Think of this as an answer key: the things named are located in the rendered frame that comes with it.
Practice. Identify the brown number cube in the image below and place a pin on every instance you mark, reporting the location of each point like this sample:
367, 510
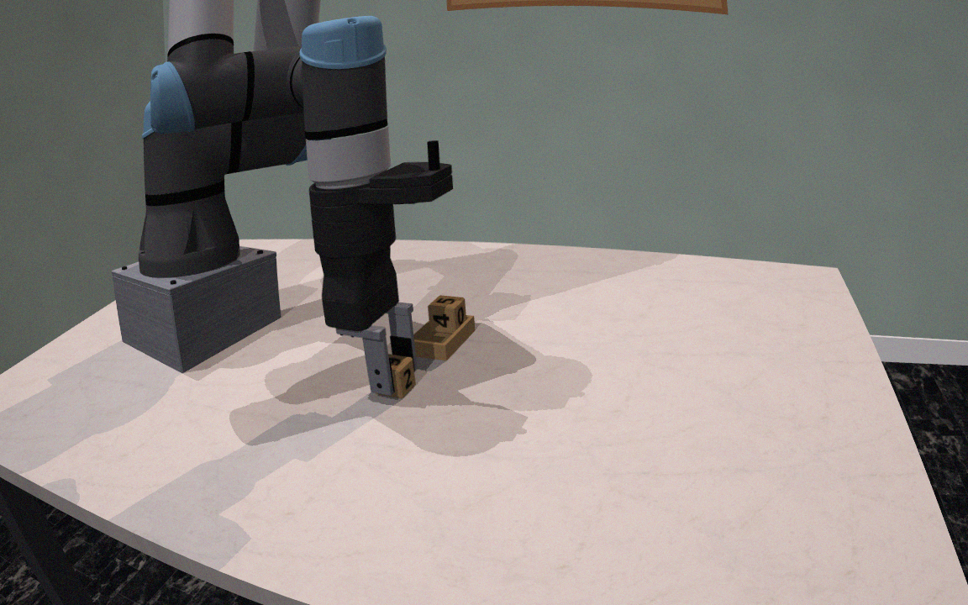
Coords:
402, 374
446, 314

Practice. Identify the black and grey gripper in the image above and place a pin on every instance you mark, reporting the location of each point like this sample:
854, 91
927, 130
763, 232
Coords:
351, 220

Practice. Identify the brown wooden tray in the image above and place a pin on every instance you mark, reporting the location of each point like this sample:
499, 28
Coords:
441, 346

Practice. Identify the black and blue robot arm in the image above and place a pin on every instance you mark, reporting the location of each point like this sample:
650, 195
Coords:
340, 75

